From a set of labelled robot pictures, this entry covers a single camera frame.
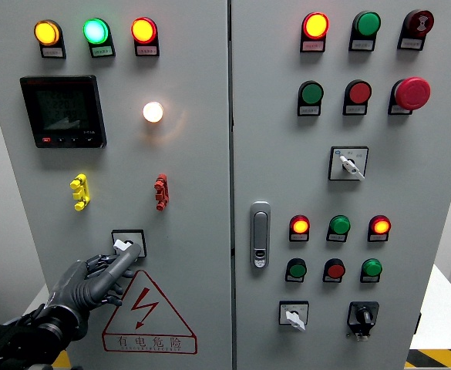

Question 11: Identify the small yellow handle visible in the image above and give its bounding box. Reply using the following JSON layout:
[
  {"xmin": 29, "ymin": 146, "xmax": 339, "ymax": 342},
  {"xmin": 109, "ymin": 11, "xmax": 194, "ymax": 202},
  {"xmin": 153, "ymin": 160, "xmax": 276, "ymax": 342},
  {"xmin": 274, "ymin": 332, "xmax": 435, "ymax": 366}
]
[{"xmin": 69, "ymin": 173, "xmax": 91, "ymax": 212}]

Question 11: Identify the large green push button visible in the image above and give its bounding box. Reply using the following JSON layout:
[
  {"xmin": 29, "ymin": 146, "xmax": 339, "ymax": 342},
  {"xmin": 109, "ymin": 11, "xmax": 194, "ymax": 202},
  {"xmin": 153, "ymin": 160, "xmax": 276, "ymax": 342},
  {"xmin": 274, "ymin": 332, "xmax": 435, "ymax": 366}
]
[{"xmin": 298, "ymin": 80, "xmax": 325, "ymax": 106}]

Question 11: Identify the large dark green lamp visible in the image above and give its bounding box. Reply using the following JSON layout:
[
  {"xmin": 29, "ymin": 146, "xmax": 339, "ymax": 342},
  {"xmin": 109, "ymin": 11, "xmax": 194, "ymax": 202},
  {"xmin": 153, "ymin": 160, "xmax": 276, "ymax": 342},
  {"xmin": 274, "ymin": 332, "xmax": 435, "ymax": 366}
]
[{"xmin": 352, "ymin": 10, "xmax": 382, "ymax": 38}]

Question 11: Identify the small green flat push button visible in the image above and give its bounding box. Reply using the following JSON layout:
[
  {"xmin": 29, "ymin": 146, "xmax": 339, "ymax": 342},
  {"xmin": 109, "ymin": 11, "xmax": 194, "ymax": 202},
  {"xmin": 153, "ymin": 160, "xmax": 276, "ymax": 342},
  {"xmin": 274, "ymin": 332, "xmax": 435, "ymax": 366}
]
[{"xmin": 285, "ymin": 257, "xmax": 308, "ymax": 279}]

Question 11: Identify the black-handle turn switch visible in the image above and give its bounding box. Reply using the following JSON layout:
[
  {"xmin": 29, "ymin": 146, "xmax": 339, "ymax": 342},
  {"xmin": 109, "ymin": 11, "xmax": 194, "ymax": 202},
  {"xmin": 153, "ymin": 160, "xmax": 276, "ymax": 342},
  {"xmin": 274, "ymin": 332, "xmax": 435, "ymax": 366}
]
[{"xmin": 345, "ymin": 301, "xmax": 380, "ymax": 342}]

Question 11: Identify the large red stop button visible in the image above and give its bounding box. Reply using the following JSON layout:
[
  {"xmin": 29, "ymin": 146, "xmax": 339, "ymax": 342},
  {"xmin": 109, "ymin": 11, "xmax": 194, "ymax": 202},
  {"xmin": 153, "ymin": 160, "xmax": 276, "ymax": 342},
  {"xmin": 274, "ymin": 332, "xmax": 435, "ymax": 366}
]
[{"xmin": 394, "ymin": 76, "xmax": 432, "ymax": 112}]

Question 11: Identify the small green raised push button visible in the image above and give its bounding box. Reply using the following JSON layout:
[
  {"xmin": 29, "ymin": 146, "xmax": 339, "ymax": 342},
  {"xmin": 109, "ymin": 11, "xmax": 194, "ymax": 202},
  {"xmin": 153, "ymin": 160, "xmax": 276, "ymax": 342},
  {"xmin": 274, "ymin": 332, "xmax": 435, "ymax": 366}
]
[{"xmin": 361, "ymin": 257, "xmax": 383, "ymax": 278}]

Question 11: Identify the red warning triangle sign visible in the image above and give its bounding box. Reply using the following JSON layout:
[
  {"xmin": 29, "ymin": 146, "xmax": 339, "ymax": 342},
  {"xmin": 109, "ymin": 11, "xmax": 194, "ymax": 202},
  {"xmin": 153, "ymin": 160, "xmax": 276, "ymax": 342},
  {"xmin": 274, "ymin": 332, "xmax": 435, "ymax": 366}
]
[{"xmin": 101, "ymin": 269, "xmax": 198, "ymax": 355}]

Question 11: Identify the grey cabinet door with display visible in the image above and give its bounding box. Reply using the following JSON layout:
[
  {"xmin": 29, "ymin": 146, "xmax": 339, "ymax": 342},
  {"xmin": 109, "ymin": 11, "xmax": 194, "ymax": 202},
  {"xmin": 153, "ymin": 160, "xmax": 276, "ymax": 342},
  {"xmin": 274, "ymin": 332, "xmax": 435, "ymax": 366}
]
[{"xmin": 0, "ymin": 0, "xmax": 234, "ymax": 370}]

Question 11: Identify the yellow round lamp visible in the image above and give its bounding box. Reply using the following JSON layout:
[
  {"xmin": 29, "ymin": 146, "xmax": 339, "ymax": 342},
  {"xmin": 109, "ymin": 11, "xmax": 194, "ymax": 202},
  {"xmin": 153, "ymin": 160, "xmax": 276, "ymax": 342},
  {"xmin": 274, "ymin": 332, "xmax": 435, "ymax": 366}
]
[{"xmin": 33, "ymin": 19, "xmax": 62, "ymax": 48}]

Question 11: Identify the dark red buzzer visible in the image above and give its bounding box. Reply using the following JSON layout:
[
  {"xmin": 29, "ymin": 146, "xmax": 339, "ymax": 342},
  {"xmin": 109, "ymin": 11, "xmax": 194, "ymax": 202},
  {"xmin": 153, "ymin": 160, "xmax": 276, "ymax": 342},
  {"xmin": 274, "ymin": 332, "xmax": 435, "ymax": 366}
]
[{"xmin": 403, "ymin": 8, "xmax": 435, "ymax": 38}]

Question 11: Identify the small red flat push button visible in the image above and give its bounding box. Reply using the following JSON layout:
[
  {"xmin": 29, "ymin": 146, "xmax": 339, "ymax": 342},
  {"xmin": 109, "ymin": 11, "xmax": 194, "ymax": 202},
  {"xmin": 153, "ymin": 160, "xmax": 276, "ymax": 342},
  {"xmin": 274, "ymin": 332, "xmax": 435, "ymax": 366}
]
[{"xmin": 323, "ymin": 257, "xmax": 346, "ymax": 279}]

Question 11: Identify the small red handle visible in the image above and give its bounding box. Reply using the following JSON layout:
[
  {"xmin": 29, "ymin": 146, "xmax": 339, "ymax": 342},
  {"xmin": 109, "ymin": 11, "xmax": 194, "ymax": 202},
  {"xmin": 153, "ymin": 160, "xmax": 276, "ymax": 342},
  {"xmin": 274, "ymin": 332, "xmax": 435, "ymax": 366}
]
[{"xmin": 153, "ymin": 173, "xmax": 170, "ymax": 211}]

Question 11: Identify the small white-handle turn switch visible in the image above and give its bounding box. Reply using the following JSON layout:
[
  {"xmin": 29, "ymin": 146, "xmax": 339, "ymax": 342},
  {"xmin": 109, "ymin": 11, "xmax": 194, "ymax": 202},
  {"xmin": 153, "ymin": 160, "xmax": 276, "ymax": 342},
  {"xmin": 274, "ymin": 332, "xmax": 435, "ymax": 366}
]
[{"xmin": 278, "ymin": 300, "xmax": 310, "ymax": 331}]

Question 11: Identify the grey cabinet door with lock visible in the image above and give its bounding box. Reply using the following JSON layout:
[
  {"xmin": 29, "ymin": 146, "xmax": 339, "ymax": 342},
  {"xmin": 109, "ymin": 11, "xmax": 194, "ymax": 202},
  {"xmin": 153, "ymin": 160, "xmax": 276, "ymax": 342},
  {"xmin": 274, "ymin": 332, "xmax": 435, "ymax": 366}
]
[{"xmin": 230, "ymin": 0, "xmax": 451, "ymax": 370}]

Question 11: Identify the bright green lit lamp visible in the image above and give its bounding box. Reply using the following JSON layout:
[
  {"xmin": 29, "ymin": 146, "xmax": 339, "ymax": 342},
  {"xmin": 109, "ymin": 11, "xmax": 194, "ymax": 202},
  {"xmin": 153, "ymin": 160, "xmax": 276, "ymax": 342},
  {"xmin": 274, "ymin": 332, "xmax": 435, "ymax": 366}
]
[{"xmin": 82, "ymin": 18, "xmax": 111, "ymax": 46}]

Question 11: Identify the large white-handle turn switch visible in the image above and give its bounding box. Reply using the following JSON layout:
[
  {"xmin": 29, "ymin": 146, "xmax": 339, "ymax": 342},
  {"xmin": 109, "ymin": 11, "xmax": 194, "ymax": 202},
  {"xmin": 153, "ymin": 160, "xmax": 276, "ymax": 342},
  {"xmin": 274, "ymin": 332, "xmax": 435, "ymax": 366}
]
[{"xmin": 328, "ymin": 146, "xmax": 369, "ymax": 183}]

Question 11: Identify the white round lamp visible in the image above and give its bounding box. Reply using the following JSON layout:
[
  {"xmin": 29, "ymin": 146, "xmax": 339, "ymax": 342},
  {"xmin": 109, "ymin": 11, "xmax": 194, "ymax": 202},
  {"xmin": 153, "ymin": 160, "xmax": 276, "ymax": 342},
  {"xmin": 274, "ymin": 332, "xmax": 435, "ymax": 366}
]
[{"xmin": 142, "ymin": 101, "xmax": 164, "ymax": 123}]

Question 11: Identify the black yellow striped tape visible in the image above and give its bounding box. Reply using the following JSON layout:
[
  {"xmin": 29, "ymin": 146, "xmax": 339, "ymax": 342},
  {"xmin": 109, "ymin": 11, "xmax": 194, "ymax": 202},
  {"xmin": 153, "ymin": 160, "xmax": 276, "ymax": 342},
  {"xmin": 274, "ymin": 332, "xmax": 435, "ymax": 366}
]
[
  {"xmin": 404, "ymin": 348, "xmax": 451, "ymax": 369},
  {"xmin": 51, "ymin": 348, "xmax": 72, "ymax": 369}
]

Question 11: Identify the silver door lock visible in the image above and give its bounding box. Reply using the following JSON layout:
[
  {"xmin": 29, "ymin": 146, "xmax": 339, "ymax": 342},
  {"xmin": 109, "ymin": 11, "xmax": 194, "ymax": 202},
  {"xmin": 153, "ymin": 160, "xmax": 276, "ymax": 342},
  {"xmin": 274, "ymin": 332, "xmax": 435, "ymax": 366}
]
[{"xmin": 249, "ymin": 200, "xmax": 271, "ymax": 271}]

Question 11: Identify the small red lit lamp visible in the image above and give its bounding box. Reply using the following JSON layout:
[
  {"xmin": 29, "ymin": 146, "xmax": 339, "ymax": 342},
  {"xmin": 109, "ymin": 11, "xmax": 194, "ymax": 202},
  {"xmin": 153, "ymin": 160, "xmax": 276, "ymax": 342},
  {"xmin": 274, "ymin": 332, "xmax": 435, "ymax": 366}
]
[
  {"xmin": 368, "ymin": 214, "xmax": 392, "ymax": 235},
  {"xmin": 289, "ymin": 214, "xmax": 311, "ymax": 235}
]

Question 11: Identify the black display meter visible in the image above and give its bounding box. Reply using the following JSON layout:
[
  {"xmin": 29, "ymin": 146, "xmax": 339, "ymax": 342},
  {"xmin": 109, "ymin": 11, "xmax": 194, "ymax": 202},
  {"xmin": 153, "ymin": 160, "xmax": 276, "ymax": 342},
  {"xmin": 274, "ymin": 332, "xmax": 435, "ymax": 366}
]
[{"xmin": 19, "ymin": 75, "xmax": 107, "ymax": 149}]

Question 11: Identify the large red push button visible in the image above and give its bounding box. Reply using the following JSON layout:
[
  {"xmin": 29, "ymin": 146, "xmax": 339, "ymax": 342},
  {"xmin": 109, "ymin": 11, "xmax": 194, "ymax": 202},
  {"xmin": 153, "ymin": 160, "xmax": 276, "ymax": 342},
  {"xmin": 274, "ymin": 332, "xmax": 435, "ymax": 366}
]
[{"xmin": 345, "ymin": 79, "xmax": 373, "ymax": 106}]

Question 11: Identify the small green lamp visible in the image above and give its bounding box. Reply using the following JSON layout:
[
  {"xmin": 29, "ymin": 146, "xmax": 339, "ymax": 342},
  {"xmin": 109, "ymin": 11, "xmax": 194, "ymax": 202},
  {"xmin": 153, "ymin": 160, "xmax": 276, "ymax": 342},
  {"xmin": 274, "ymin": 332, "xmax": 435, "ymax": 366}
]
[{"xmin": 328, "ymin": 214, "xmax": 352, "ymax": 235}]

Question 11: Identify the large red lit lamp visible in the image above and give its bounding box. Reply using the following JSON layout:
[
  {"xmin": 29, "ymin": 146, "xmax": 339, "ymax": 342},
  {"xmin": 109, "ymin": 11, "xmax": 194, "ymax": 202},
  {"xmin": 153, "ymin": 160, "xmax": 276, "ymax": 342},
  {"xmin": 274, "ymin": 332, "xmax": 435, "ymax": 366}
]
[
  {"xmin": 301, "ymin": 12, "xmax": 331, "ymax": 40},
  {"xmin": 130, "ymin": 17, "xmax": 159, "ymax": 45}
]

